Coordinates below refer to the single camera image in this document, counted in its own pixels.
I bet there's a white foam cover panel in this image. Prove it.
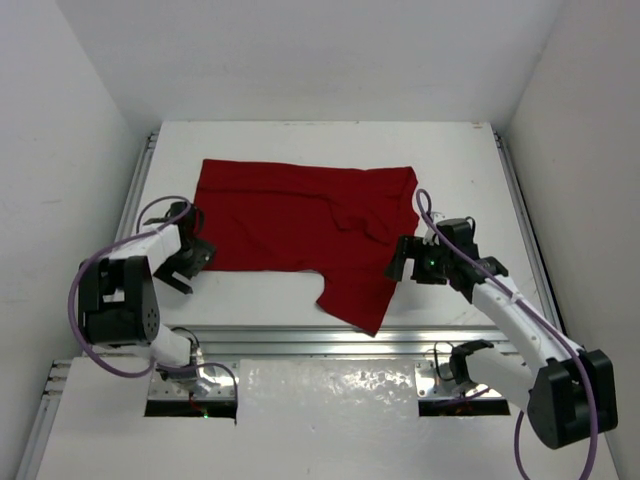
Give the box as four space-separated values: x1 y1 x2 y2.
34 355 621 480

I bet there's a red t shirt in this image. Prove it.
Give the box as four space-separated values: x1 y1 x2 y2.
194 159 418 335

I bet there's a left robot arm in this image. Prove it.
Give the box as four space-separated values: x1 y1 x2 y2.
67 195 216 378

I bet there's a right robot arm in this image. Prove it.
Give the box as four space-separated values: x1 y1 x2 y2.
385 219 618 449

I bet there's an aluminium frame rail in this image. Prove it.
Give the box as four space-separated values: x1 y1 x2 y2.
119 121 559 356

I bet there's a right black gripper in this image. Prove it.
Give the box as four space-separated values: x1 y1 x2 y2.
384 236 454 287

